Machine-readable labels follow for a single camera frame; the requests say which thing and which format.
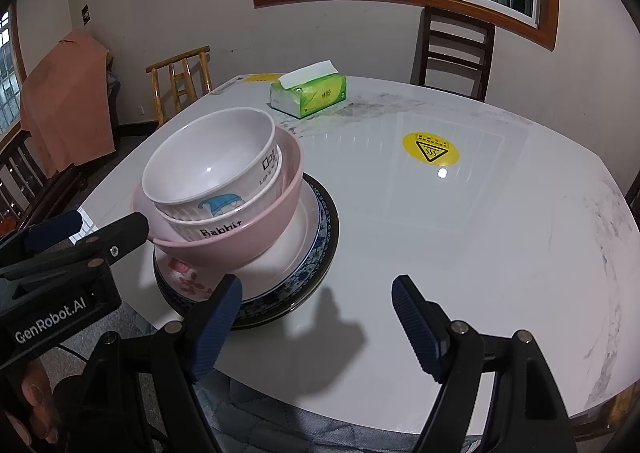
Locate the white pink-flower deep plate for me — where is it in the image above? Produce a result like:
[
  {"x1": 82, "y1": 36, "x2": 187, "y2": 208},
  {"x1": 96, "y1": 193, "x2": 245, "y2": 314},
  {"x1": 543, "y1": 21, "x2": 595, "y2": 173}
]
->
[{"x1": 154, "y1": 180, "x2": 320, "y2": 301}]

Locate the large pink bowl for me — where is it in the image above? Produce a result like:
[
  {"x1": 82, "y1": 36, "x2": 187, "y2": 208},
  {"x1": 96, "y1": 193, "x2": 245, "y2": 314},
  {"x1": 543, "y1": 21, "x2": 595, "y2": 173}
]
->
[{"x1": 131, "y1": 127, "x2": 303, "y2": 272}]

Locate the large blue floral plate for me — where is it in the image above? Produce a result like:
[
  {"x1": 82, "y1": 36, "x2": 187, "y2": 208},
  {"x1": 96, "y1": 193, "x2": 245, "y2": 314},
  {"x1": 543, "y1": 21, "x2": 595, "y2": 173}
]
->
[{"x1": 153, "y1": 174, "x2": 340, "y2": 331}]

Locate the small white gnome bowl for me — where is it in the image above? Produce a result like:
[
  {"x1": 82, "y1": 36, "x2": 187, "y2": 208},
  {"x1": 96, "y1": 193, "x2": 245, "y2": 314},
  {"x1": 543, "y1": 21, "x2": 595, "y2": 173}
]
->
[{"x1": 141, "y1": 108, "x2": 280, "y2": 221}]

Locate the white rabbit bowl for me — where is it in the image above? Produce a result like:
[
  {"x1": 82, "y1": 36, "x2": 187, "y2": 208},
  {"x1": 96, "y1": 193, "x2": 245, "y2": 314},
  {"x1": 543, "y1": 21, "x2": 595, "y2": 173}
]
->
[{"x1": 156, "y1": 146, "x2": 283, "y2": 242}]

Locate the operator left hand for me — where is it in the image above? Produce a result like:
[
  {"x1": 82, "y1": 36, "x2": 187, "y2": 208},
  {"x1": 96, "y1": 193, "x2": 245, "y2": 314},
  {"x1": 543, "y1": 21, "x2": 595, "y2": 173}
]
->
[{"x1": 2, "y1": 359, "x2": 61, "y2": 445}]

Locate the orange cloth covered furniture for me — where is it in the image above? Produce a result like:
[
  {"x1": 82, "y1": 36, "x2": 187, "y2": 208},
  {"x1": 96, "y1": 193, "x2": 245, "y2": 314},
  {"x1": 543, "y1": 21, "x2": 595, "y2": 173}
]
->
[{"x1": 21, "y1": 30, "x2": 115, "y2": 178}]

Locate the round yellow warning sticker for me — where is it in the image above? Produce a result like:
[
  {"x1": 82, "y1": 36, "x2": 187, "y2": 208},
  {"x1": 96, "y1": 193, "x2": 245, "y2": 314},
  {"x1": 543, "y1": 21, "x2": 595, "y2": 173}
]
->
[{"x1": 402, "y1": 132, "x2": 460, "y2": 167}]

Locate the light bamboo chair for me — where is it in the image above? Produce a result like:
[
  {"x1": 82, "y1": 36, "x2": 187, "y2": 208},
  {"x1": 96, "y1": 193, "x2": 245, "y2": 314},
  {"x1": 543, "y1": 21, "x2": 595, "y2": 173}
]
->
[{"x1": 145, "y1": 45, "x2": 213, "y2": 127}]

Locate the green tissue box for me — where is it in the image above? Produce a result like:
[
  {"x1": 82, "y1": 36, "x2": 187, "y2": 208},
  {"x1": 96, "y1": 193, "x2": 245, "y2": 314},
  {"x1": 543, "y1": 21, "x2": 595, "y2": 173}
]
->
[{"x1": 270, "y1": 60, "x2": 347, "y2": 120}]

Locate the dark chair at right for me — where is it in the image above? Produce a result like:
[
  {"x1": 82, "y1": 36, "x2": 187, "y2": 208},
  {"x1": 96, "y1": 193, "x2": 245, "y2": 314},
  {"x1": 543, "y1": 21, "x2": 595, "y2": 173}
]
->
[{"x1": 625, "y1": 172, "x2": 640, "y2": 227}]

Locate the dark wooden chair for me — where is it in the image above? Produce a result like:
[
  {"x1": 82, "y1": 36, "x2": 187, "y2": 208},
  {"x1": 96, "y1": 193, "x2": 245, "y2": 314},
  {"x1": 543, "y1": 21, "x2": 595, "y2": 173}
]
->
[{"x1": 410, "y1": 7, "x2": 496, "y2": 102}]

